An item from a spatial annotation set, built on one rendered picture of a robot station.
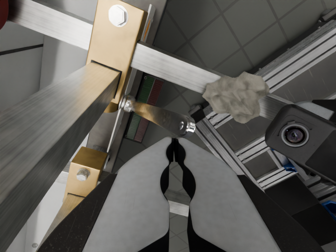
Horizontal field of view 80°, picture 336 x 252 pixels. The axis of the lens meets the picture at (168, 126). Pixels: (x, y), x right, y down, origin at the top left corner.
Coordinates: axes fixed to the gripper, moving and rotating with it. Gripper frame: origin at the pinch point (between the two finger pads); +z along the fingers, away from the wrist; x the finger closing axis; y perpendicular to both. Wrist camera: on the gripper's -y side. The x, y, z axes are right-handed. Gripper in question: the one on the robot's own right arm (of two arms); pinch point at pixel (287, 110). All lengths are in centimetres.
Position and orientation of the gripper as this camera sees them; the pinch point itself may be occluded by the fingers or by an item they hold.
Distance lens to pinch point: 37.1
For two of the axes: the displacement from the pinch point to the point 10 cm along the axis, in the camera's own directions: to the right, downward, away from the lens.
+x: 3.6, -8.3, -4.3
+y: 9.3, 3.2, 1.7
